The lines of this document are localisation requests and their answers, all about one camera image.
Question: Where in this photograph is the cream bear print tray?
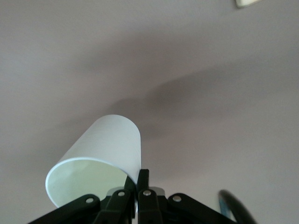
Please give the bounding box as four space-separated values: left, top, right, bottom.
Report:
235 0 260 10

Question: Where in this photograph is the brown table cover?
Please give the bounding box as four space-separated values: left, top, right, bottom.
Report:
0 0 299 224

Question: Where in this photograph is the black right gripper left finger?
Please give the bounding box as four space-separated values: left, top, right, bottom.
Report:
28 175 139 224

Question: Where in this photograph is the white paper cup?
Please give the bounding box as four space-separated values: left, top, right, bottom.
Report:
45 114 142 208

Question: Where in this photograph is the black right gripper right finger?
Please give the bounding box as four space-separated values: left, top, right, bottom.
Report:
137 168 237 224

